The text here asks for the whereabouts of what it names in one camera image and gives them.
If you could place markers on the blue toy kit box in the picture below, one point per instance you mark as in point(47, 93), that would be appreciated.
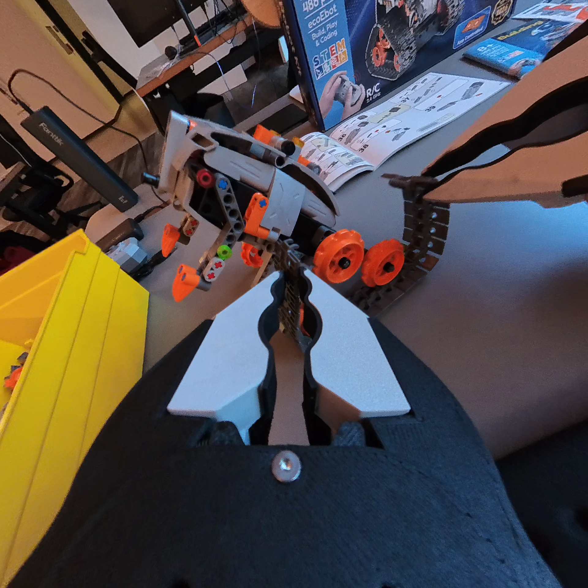
point(413, 41)

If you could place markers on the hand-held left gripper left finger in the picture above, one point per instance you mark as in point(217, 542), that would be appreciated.
point(220, 367)

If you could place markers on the grey orange toy brick vehicle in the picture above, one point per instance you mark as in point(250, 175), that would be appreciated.
point(285, 202)

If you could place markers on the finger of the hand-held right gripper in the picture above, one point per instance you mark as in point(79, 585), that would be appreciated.
point(514, 179)
point(528, 101)

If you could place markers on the black power adapter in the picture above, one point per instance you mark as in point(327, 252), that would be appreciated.
point(117, 234)

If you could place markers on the black monitor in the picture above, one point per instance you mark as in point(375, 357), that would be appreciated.
point(138, 18)

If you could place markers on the yellow plastic storage bin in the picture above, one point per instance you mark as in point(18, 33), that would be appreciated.
point(69, 367)

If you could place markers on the orange grey sticker sheet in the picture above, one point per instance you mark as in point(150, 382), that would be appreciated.
point(551, 9)

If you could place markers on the grey toy battery box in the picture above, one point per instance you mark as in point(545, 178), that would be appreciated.
point(128, 255)

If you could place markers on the grey Fanttik tool case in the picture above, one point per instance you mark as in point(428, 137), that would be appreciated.
point(78, 156)

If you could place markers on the wood edged work table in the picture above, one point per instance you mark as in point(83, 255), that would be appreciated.
point(193, 64)

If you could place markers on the blue booklet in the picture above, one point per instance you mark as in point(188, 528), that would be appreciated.
point(510, 50)

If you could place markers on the grey desk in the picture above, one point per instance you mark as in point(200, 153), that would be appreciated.
point(505, 298)

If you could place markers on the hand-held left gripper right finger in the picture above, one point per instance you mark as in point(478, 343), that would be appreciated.
point(358, 367)

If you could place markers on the white instruction booklet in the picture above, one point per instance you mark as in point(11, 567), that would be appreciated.
point(413, 119)

